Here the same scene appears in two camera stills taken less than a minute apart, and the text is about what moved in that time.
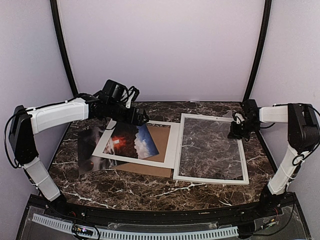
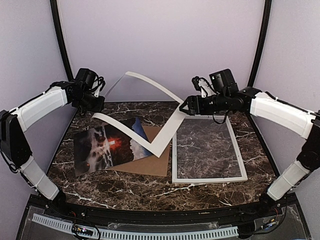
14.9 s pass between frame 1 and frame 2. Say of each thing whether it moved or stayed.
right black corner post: stayed
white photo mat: moved
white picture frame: moved
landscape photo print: stayed
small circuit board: stayed
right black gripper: moved
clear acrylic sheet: moved
